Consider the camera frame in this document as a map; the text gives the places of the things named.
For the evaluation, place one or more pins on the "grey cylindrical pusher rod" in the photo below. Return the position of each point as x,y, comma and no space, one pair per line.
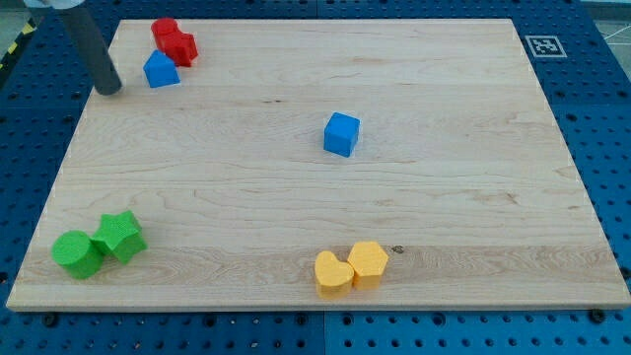
90,44

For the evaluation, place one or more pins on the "green star block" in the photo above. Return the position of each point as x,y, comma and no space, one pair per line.
120,236

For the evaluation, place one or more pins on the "red crescent block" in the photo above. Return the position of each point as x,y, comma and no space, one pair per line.
180,47

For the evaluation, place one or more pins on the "blue triangle block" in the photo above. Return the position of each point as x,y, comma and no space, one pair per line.
160,70

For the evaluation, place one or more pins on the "green cylinder block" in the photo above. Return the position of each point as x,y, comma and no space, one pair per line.
77,255

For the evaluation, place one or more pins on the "blue cube block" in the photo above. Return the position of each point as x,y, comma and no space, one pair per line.
341,134

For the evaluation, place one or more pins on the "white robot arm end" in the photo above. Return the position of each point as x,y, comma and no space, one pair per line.
51,3

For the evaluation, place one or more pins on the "yellow hexagon block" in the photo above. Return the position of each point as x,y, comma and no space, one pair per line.
368,260

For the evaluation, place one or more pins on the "white fiducial marker tag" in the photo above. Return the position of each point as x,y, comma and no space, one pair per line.
545,46

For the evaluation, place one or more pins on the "yellow heart block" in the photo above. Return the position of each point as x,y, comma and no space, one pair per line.
333,278

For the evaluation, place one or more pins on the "wooden board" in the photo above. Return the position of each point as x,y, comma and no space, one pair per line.
460,173

